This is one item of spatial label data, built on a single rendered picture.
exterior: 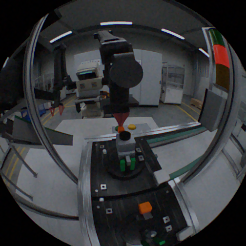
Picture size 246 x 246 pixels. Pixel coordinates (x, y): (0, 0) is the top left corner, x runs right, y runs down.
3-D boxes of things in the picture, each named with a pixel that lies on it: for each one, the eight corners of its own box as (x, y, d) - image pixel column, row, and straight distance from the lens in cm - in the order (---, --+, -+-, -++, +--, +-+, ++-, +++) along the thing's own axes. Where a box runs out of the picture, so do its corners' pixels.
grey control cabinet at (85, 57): (83, 105, 419) (79, 56, 413) (99, 104, 395) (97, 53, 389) (78, 110, 372) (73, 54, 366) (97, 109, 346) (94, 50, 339)
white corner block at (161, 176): (150, 176, 32) (153, 171, 29) (161, 173, 34) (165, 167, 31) (154, 188, 31) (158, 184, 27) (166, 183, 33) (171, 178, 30)
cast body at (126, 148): (116, 145, 30) (114, 127, 25) (129, 143, 30) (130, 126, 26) (120, 167, 24) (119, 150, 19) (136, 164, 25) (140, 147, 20)
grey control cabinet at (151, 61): (136, 103, 396) (138, 52, 389) (153, 103, 419) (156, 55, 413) (139, 107, 346) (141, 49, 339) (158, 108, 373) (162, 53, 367)
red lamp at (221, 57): (212, 61, 23) (209, 43, 25) (218, 69, 28) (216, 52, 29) (230, 66, 22) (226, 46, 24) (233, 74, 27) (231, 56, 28)
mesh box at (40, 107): (37, 113, 587) (33, 98, 575) (46, 112, 518) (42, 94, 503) (24, 126, 526) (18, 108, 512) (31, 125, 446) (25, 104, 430)
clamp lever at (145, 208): (136, 215, 24) (137, 203, 17) (144, 213, 24) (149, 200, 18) (140, 225, 23) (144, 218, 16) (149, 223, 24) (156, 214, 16)
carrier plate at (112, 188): (92, 145, 42) (92, 141, 41) (143, 139, 44) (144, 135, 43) (92, 197, 30) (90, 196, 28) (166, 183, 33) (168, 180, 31)
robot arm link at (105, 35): (111, 35, 66) (94, 39, 66) (110, 29, 66) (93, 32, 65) (136, 59, 26) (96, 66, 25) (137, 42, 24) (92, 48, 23)
